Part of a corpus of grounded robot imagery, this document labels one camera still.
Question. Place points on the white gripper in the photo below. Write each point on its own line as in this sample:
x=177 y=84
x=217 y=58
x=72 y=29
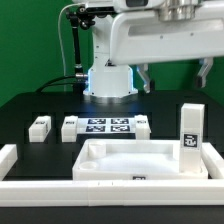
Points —
x=140 y=37

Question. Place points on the white desk tabletop tray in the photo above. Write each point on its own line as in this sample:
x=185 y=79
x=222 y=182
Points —
x=122 y=159

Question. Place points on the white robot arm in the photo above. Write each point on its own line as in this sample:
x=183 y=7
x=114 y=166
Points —
x=108 y=81

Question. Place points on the fiducial marker sheet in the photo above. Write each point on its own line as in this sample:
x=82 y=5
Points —
x=105 y=125

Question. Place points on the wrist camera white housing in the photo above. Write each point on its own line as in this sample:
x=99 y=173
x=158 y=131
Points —
x=130 y=5

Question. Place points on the overhead camera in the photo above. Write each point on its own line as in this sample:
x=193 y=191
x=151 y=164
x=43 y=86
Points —
x=97 y=7

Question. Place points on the white U-shaped fence frame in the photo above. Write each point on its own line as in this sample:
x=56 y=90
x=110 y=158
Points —
x=120 y=193

